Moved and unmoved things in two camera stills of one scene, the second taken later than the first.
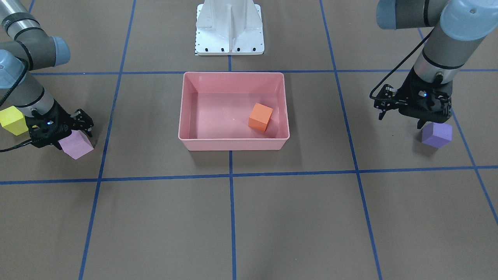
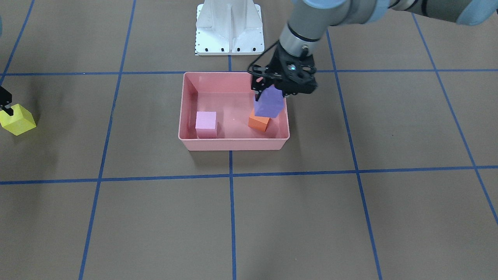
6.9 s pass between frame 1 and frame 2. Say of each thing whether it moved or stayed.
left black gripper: moved
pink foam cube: moved
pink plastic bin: stayed
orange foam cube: stayed
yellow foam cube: stayed
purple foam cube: moved
